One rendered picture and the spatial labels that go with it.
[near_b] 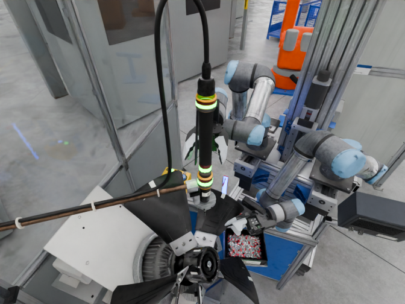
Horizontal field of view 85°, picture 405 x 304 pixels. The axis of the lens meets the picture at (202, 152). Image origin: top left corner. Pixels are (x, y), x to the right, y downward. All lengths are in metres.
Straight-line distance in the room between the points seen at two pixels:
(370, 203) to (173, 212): 0.83
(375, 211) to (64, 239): 1.19
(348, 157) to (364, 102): 1.63
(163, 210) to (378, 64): 2.10
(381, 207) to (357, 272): 1.38
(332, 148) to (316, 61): 0.58
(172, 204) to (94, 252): 0.32
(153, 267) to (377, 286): 2.01
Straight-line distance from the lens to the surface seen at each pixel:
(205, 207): 0.69
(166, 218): 0.83
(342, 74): 1.41
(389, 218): 1.21
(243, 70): 1.10
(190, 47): 4.68
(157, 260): 0.94
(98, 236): 0.94
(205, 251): 0.86
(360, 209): 1.17
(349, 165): 0.97
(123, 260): 0.99
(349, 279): 2.47
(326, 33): 1.36
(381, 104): 2.60
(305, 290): 2.28
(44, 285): 1.46
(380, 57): 2.40
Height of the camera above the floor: 2.04
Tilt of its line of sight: 43 degrees down
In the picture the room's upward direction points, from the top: straight up
